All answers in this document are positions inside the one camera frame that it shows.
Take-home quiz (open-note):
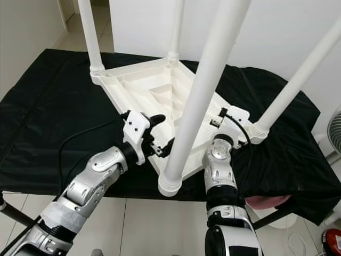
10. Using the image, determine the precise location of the black table cloth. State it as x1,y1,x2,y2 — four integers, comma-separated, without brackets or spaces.
0,48,341,227

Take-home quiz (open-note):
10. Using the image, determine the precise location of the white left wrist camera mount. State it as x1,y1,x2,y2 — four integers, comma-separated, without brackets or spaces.
121,111,152,165

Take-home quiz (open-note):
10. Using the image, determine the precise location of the white standing fan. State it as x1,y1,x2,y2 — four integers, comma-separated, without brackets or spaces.
320,107,341,225

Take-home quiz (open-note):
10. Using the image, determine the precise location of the pink round object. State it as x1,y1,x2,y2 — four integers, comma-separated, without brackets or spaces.
245,195,294,210

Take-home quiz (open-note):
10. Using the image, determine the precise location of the thick white cable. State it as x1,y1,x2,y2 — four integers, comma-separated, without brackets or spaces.
288,232,307,256

